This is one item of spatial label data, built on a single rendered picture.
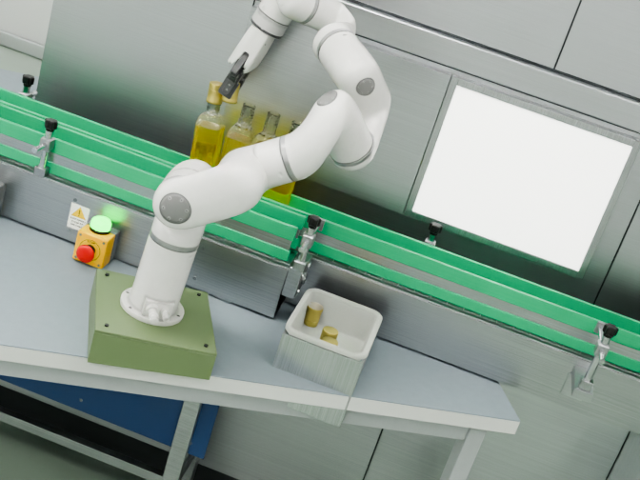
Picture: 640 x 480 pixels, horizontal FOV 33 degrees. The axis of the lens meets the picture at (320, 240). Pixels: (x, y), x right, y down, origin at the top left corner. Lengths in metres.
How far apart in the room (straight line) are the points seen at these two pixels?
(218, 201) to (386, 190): 0.69
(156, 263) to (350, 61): 0.52
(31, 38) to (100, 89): 3.45
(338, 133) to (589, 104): 0.70
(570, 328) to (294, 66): 0.83
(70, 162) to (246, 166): 0.63
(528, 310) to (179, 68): 0.97
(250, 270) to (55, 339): 0.46
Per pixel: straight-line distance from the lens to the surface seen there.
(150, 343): 2.01
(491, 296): 2.34
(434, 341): 2.37
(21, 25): 6.08
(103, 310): 2.05
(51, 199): 2.41
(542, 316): 2.35
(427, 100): 2.39
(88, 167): 2.37
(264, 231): 2.27
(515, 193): 2.43
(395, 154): 2.43
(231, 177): 1.84
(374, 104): 2.02
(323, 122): 1.87
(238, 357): 2.16
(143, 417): 2.57
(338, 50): 2.01
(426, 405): 2.22
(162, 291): 2.03
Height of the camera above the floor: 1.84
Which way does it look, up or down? 23 degrees down
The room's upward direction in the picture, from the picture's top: 18 degrees clockwise
